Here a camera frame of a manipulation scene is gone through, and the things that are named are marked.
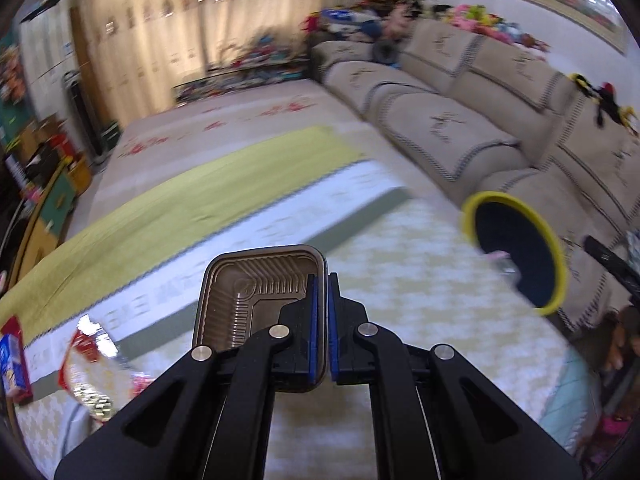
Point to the cream embroidered curtain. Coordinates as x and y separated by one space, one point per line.
200 25

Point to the blue biscuit box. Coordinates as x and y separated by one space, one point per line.
12 365

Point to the brown plastic food tray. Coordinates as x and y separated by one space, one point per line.
240 300

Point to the yellow black plush toy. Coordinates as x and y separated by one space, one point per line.
585 82

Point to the green patterned tablecloth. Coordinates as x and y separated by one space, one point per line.
425 320

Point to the white floral rug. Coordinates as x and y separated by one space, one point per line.
240 115

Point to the red snack bag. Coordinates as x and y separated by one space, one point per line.
85 375

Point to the yellow rimmed dark blue bin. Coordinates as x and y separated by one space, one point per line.
515 240

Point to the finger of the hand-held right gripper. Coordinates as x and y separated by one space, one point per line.
607 257

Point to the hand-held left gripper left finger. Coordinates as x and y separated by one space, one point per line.
312 330

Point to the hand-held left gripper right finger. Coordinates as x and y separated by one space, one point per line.
334 330

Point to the beige sofa with deer covers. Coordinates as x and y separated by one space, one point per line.
450 125

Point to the pile of plush toys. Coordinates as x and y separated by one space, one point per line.
475 12

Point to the black tower fan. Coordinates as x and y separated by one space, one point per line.
82 115

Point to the white cabinet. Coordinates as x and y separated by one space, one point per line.
45 45

